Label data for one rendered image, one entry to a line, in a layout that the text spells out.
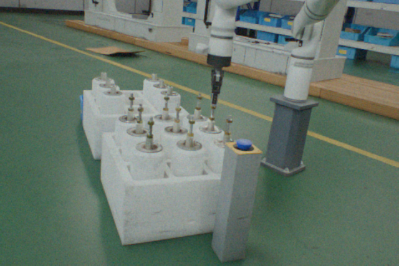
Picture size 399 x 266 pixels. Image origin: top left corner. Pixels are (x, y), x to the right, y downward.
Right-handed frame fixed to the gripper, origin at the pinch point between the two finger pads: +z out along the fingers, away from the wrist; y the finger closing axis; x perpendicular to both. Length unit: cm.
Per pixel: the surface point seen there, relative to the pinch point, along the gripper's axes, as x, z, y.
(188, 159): 5.8, 12.9, -20.2
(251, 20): -69, 5, 570
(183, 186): 6.3, 19.2, -24.1
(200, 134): 3.1, 11.3, -3.6
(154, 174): 14.5, 16.3, -24.3
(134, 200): 18.4, 21.9, -29.4
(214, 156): -1.7, 13.4, -14.4
